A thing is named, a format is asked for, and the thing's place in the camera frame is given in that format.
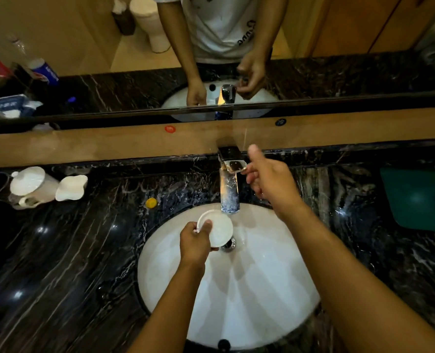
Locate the white flower-shaped dish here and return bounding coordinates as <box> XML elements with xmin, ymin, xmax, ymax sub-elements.
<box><xmin>55</xmin><ymin>175</ymin><xmax>88</xmax><ymax>202</ymax></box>

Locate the white ceramic lidded mug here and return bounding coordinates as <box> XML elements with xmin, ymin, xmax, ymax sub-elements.
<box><xmin>8</xmin><ymin>166</ymin><xmax>60</xmax><ymax>211</ymax></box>

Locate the person's left forearm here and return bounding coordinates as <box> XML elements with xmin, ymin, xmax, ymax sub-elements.
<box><xmin>127</xmin><ymin>262</ymin><xmax>207</xmax><ymax>353</ymax></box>

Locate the person's left hand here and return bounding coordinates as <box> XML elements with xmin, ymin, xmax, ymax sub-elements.
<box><xmin>179</xmin><ymin>219</ymin><xmax>220</xmax><ymax>271</ymax></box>

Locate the person's right hand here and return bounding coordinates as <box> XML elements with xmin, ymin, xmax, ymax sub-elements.
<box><xmin>241</xmin><ymin>144</ymin><xmax>306</xmax><ymax>221</ymax></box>

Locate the person's right forearm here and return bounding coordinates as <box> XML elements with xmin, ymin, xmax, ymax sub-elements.
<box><xmin>276</xmin><ymin>202</ymin><xmax>435</xmax><ymax>353</ymax></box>

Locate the white oval sink basin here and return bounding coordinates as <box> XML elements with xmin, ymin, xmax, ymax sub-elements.
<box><xmin>137</xmin><ymin>202</ymin><xmax>321</xmax><ymax>351</ymax></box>

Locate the chrome faucet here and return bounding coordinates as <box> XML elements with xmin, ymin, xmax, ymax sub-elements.
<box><xmin>217</xmin><ymin>137</ymin><xmax>247</xmax><ymax>214</ymax></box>

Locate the black-framed wall mirror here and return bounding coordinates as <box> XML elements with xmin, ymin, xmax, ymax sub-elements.
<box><xmin>0</xmin><ymin>0</ymin><xmax>435</xmax><ymax>135</ymax></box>

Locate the green rectangular mat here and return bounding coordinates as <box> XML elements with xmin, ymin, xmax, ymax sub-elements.
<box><xmin>380</xmin><ymin>168</ymin><xmax>435</xmax><ymax>234</ymax></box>

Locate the small white cup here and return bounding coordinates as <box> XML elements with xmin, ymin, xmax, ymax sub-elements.
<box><xmin>196</xmin><ymin>210</ymin><xmax>234</xmax><ymax>248</ymax></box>

